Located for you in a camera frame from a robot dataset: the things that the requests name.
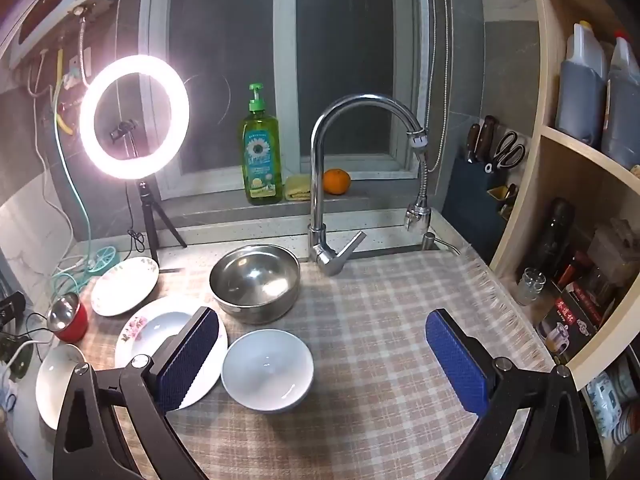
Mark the orange fruit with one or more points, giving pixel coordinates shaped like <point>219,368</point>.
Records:
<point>336,181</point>

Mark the dark knife block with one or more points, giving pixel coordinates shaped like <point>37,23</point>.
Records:
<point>470,190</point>

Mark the white bowl with twig pattern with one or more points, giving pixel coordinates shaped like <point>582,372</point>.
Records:
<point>55,385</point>

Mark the white ceramic bowl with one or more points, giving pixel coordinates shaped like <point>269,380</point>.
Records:
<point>267,370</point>

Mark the wooden shelf unit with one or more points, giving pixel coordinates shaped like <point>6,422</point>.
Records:
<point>570,170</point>

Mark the floral rim plate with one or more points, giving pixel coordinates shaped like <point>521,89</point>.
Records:
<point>125,285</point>

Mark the water heater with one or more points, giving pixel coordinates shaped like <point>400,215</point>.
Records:
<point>50,10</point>

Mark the small glass cup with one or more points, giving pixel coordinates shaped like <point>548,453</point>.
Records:
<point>530,287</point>

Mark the white plate with pink flower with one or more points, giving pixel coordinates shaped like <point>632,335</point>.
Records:
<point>165,330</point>

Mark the dark tall bottle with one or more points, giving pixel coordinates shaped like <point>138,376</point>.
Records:
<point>555,240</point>

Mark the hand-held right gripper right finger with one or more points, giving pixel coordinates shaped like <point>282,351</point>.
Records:
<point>455,360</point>

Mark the yellow sponge cloth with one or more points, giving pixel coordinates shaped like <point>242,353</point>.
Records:
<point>297,187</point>

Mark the plaid tablecloth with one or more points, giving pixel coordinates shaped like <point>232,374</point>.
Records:
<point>375,335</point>

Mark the chrome faucet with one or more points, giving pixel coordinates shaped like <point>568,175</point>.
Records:
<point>316,185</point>

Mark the dark sauce jug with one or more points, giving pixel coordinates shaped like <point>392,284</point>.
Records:
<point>622,110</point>
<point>580,95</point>

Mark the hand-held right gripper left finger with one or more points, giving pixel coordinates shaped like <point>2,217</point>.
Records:
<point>187,360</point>

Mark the black tripod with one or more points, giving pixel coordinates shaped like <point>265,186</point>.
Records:
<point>146,200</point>

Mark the green dish soap bottle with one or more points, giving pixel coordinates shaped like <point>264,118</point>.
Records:
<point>260,160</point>

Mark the white window frame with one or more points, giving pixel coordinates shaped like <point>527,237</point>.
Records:
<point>287,60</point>

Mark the red steel-lined bowl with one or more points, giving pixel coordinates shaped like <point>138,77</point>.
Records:
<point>72,327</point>

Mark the large steel bowl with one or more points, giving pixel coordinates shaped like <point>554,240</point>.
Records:
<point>250,280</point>

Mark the black and red box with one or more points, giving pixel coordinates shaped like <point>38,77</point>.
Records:
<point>575,320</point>

